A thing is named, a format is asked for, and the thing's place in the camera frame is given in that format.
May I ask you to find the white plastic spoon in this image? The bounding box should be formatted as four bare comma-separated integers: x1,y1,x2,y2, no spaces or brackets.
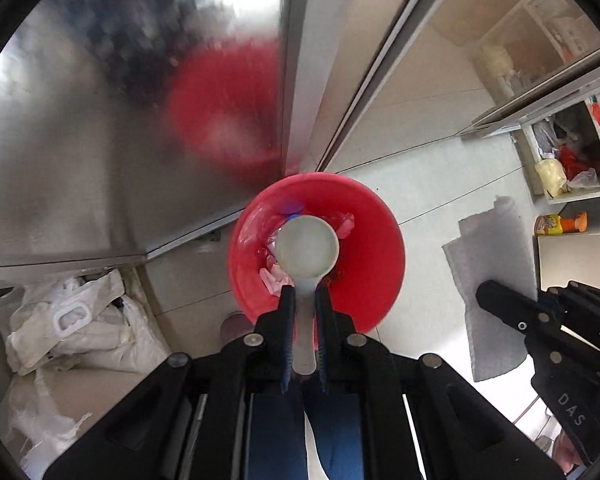
274,214,340,377

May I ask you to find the storage shelf unit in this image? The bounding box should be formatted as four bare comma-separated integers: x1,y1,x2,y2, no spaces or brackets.
471,0,600,207

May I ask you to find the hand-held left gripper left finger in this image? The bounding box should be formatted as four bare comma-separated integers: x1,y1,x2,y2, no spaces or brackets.
42,285,298,480

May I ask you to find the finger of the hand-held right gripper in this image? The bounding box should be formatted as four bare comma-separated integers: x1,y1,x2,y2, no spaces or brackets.
475,279,562,339
546,281,600,332

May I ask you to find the pale yellow plastic bag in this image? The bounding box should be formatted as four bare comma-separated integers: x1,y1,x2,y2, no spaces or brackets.
534,158,569,199

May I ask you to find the red plastic bin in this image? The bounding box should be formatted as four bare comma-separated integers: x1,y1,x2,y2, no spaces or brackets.
228,172,407,335

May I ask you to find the person's right hand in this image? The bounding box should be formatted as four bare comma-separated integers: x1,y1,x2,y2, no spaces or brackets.
554,434,589,474

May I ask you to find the stainless steel cabinet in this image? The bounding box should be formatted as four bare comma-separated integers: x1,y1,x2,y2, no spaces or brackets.
0,0,448,267

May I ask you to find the person's leg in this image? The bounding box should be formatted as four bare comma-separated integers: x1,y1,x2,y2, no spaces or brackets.
247,392,367,480

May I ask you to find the red plastic bag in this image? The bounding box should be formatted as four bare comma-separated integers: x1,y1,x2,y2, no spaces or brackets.
559,142,599,192

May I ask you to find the orange bottle yellow label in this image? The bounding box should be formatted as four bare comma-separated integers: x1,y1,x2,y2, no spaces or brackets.
533,211,589,238

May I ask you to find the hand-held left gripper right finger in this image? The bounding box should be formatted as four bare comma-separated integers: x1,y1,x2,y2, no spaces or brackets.
314,285,567,480

